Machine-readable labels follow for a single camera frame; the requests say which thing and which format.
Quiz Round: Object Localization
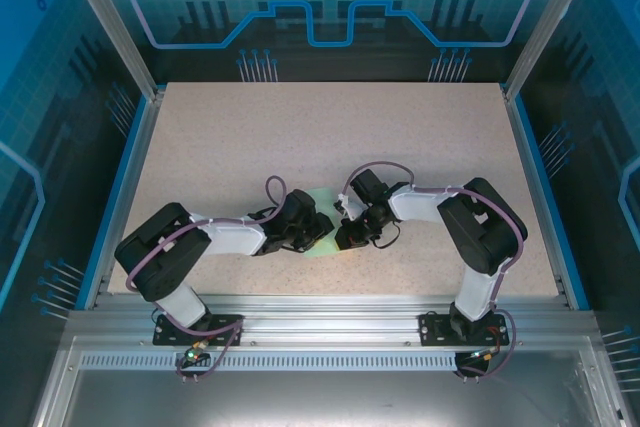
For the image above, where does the light green cloth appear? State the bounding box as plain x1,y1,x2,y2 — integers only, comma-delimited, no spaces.
302,186,344,259

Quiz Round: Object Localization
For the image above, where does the metal tray panel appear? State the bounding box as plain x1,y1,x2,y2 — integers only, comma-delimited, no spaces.
29,336,631,427

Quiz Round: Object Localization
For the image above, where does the aluminium mounting rail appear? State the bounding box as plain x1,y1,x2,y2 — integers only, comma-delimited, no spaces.
67,294,599,343

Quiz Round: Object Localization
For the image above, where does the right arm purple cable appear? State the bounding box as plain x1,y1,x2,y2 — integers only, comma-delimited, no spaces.
342,160,527,382

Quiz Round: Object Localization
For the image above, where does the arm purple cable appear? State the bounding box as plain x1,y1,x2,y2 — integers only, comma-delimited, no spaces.
342,160,527,382
124,175,289,383

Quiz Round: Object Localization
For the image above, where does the slotted grey cable duct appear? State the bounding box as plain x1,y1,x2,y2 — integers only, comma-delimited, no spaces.
79,352,481,372

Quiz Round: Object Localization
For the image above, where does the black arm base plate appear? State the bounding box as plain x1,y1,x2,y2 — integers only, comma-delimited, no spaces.
418,311,511,348
152,314,246,348

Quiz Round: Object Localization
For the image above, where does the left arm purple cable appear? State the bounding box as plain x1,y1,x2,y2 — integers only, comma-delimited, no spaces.
124,175,289,383

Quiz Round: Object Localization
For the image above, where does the aluminium and blue side rail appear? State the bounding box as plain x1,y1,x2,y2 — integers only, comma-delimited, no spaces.
502,89,591,311
82,89,166,311

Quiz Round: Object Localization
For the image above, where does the cable connector with green light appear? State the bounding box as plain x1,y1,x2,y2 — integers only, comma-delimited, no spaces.
182,341,209,366
467,346,504,363

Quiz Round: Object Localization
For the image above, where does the aluminium frame post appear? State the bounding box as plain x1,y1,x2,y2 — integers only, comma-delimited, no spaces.
54,0,166,103
502,0,604,103

